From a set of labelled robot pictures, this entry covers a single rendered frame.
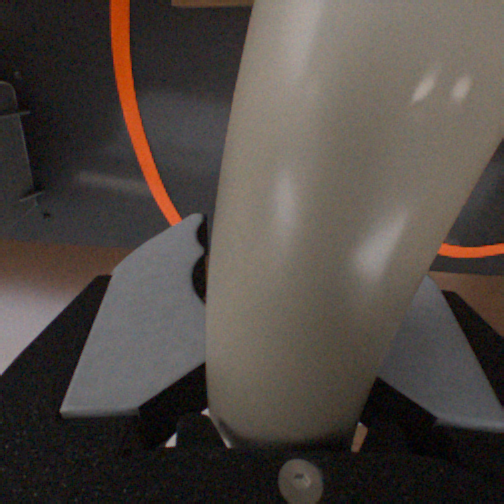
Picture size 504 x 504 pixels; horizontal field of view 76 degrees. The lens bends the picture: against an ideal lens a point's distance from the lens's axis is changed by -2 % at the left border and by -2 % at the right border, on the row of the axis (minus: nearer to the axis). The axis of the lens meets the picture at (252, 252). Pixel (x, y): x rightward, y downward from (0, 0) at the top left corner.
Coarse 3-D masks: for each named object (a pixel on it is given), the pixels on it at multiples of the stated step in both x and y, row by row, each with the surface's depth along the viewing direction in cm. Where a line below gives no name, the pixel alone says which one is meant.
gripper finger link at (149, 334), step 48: (192, 240) 10; (144, 288) 8; (192, 288) 8; (96, 336) 7; (144, 336) 7; (192, 336) 7; (96, 384) 6; (144, 384) 6; (192, 384) 6; (144, 432) 6
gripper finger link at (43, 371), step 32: (96, 288) 8; (64, 320) 7; (32, 352) 6; (64, 352) 6; (0, 384) 6; (32, 384) 6; (64, 384) 6; (0, 416) 5; (32, 416) 5; (128, 416) 5; (0, 448) 5; (32, 448) 5; (64, 448) 5; (96, 448) 5; (128, 448) 5; (0, 480) 4; (32, 480) 4; (64, 480) 4
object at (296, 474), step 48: (192, 432) 5; (384, 432) 5; (96, 480) 4; (144, 480) 4; (192, 480) 4; (240, 480) 4; (288, 480) 4; (336, 480) 4; (384, 480) 4; (432, 480) 4; (480, 480) 4
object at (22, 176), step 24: (0, 96) 88; (0, 120) 89; (0, 144) 91; (24, 144) 101; (0, 168) 93; (24, 168) 103; (0, 192) 94; (24, 192) 105; (0, 216) 96; (48, 216) 115
